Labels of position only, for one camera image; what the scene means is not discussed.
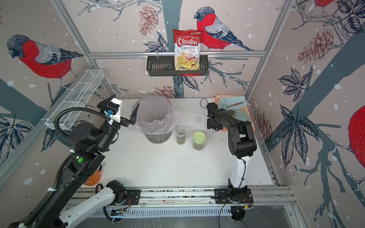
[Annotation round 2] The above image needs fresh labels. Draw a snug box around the short clear mung bean jar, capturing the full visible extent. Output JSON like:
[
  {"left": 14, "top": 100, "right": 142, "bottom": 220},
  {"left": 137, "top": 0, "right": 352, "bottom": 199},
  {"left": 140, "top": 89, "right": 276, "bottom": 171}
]
[{"left": 175, "top": 127, "right": 186, "bottom": 145}]

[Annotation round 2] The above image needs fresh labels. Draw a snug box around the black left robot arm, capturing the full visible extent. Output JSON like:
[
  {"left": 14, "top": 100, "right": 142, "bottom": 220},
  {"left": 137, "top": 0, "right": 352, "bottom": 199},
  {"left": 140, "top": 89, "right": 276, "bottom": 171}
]
[{"left": 9, "top": 101, "right": 138, "bottom": 228}]

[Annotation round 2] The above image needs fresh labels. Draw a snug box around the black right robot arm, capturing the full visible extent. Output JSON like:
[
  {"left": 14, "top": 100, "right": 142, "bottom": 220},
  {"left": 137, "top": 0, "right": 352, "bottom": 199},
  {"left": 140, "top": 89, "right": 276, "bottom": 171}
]
[{"left": 206, "top": 102, "right": 257, "bottom": 205}]

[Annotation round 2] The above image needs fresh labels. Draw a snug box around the green lid mung bean jar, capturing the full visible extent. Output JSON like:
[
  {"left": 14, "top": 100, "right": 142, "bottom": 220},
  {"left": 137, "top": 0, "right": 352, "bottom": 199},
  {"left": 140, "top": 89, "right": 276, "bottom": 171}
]
[{"left": 193, "top": 131, "right": 206, "bottom": 151}]

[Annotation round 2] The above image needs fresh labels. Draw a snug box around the white mesh trash bin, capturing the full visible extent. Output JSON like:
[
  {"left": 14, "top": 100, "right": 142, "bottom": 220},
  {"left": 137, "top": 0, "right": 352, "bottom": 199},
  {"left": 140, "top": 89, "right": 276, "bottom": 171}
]
[{"left": 132, "top": 95, "right": 174, "bottom": 144}]

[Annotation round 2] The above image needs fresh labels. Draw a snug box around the clear plastic bin liner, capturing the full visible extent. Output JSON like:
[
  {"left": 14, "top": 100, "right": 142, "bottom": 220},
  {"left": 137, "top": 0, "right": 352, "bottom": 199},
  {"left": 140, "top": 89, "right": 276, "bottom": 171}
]
[{"left": 129, "top": 95, "right": 180, "bottom": 135}]

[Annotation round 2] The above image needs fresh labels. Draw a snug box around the teal oval plate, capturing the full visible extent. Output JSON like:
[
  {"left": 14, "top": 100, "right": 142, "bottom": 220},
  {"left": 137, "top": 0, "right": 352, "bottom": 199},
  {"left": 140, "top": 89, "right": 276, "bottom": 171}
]
[{"left": 232, "top": 110, "right": 255, "bottom": 130}]

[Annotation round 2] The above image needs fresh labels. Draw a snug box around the teal folded cloth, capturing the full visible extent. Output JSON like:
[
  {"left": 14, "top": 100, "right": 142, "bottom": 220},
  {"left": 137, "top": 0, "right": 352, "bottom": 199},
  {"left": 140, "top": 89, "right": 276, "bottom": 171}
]
[{"left": 218, "top": 96, "right": 249, "bottom": 111}]

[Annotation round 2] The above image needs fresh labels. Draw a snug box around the pink serving tray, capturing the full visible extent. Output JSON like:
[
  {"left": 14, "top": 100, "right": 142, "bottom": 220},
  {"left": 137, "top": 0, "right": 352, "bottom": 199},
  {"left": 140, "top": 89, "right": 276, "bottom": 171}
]
[{"left": 215, "top": 95, "right": 254, "bottom": 122}]

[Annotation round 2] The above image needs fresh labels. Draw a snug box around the orange round object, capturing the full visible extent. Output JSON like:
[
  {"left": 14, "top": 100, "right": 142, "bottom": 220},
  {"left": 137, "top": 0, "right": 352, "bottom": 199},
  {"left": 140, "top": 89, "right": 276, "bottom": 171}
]
[{"left": 83, "top": 169, "right": 101, "bottom": 186}]

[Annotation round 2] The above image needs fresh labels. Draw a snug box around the Chuba cassava chips bag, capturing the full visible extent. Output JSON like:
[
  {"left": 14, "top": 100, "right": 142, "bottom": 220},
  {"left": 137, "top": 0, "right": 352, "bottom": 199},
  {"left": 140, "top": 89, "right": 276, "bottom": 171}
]
[{"left": 173, "top": 29, "right": 202, "bottom": 70}]

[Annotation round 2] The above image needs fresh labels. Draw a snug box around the white wire mesh shelf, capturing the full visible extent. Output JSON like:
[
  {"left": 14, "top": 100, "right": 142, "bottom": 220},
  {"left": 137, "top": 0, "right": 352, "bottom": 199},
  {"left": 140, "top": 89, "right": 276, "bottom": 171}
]
[{"left": 45, "top": 69, "right": 104, "bottom": 130}]

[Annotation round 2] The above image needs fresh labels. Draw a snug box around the dark grey wall shelf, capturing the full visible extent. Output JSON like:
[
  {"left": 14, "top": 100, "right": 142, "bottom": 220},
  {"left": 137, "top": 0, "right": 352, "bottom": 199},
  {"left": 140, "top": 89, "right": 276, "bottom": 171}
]
[{"left": 146, "top": 55, "right": 209, "bottom": 77}]

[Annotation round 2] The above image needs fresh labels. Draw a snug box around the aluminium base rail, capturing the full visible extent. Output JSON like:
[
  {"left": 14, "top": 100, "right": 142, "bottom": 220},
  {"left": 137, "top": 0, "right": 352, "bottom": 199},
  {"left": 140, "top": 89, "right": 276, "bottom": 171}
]
[{"left": 127, "top": 185, "right": 297, "bottom": 209}]

